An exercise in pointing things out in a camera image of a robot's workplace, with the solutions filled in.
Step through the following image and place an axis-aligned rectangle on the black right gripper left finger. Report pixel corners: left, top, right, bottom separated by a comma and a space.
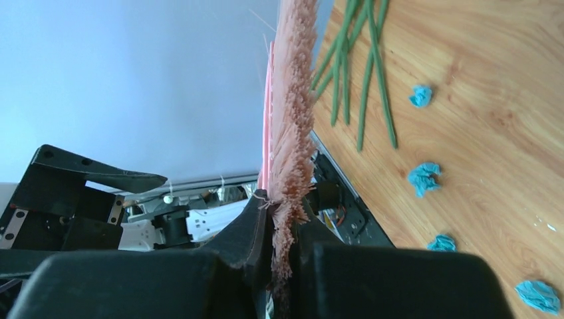
8, 189, 270, 318

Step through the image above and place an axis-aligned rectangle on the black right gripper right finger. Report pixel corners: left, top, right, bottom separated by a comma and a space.
291, 219, 513, 318

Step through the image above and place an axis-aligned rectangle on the blue paper scrap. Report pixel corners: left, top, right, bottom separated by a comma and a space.
409, 85, 433, 108
427, 234, 457, 252
407, 162, 442, 198
514, 280, 561, 315

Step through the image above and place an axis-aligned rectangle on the pink hand brush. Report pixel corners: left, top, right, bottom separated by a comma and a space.
259, 1, 318, 318

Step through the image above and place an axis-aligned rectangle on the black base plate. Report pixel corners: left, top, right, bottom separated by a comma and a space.
313, 151, 394, 248

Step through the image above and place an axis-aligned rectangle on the green long beans bunch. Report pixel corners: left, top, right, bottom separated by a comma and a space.
312, 1, 398, 152

